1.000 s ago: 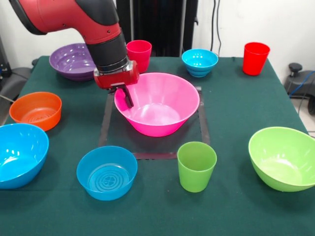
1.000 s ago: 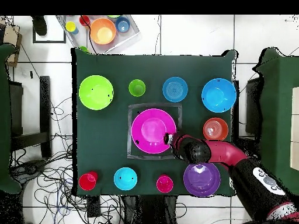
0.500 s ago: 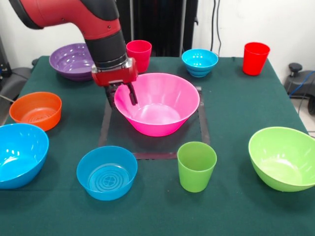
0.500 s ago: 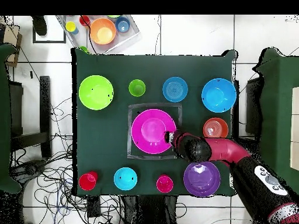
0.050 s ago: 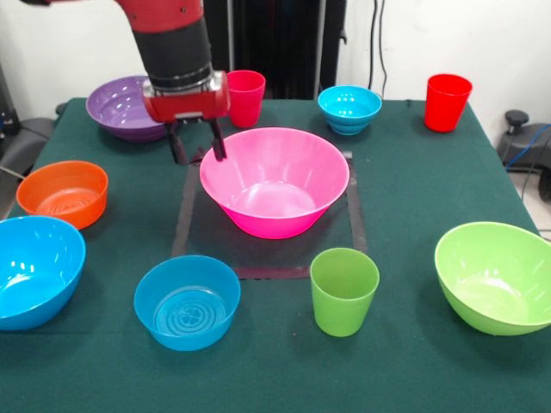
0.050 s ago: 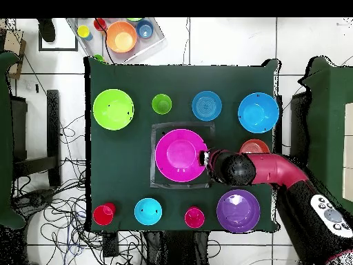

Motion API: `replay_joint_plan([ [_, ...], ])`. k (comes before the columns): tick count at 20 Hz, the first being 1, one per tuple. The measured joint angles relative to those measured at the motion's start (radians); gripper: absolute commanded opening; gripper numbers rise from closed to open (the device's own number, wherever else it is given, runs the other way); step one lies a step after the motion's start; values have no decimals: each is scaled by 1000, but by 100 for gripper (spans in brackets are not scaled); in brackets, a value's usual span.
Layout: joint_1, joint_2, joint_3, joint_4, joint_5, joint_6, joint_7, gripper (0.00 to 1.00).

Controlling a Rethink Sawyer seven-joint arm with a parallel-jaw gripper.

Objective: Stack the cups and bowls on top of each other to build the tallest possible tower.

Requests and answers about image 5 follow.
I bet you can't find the green cup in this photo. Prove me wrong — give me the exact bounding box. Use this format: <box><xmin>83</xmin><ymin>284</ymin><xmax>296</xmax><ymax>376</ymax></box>
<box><xmin>309</xmin><ymin>247</ymin><xmax>381</xmax><ymax>338</ymax></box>

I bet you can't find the pink cup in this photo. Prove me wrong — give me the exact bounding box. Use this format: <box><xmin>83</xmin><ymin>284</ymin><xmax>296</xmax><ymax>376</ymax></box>
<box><xmin>226</xmin><ymin>70</ymin><xmax>267</xmax><ymax>129</ymax></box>

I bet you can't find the black floor device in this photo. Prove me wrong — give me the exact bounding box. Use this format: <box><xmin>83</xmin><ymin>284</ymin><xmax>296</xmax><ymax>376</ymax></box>
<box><xmin>497</xmin><ymin>109</ymin><xmax>551</xmax><ymax>173</ymax></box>
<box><xmin>0</xmin><ymin>102</ymin><xmax>59</xmax><ymax>173</ymax></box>

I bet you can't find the orange ribbed bowl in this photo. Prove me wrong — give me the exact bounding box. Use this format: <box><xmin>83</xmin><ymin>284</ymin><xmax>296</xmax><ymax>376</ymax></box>
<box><xmin>15</xmin><ymin>160</ymin><xmax>109</xmax><ymax>231</ymax></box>

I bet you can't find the black wall cable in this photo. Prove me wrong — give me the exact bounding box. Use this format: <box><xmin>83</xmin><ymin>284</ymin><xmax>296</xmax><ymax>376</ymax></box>
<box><xmin>368</xmin><ymin>0</ymin><xmax>388</xmax><ymax>102</ymax></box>

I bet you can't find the dark green table cloth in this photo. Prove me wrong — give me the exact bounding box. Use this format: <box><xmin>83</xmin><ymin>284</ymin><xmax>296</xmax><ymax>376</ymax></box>
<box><xmin>0</xmin><ymin>97</ymin><xmax>551</xmax><ymax>413</ymax></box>

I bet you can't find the medium blue ribbed bowl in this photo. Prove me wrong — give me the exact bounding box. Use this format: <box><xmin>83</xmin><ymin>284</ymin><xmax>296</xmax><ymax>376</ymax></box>
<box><xmin>133</xmin><ymin>255</ymin><xmax>242</xmax><ymax>352</ymax></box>

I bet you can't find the large green bowl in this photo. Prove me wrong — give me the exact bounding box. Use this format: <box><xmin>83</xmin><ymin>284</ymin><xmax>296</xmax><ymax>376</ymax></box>
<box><xmin>434</xmin><ymin>221</ymin><xmax>551</xmax><ymax>337</ymax></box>

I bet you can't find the small cyan bowl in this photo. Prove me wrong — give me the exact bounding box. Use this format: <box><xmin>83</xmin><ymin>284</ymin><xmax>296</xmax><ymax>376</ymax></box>
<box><xmin>317</xmin><ymin>84</ymin><xmax>383</xmax><ymax>137</ymax></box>

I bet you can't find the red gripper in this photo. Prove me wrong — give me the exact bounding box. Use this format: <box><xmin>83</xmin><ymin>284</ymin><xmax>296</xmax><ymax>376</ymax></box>
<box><xmin>143</xmin><ymin>84</ymin><xmax>232</xmax><ymax>165</ymax></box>

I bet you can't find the red cup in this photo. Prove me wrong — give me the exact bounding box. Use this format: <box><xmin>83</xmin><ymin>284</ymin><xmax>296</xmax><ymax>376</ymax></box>
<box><xmin>424</xmin><ymin>73</ymin><xmax>474</xmax><ymax>133</ymax></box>

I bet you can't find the purple bowl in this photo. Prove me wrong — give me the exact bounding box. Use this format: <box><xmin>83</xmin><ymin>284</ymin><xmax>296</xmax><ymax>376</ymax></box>
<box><xmin>85</xmin><ymin>75</ymin><xmax>169</xmax><ymax>144</ymax></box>

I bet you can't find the large pink bowl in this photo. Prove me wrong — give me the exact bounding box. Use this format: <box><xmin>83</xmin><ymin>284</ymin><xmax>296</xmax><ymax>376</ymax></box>
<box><xmin>199</xmin><ymin>126</ymin><xmax>350</xmax><ymax>240</ymax></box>

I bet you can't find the large blue bowl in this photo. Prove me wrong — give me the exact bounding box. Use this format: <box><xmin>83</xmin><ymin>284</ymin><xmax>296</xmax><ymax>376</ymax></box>
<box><xmin>0</xmin><ymin>215</ymin><xmax>87</xmax><ymax>332</ymax></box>

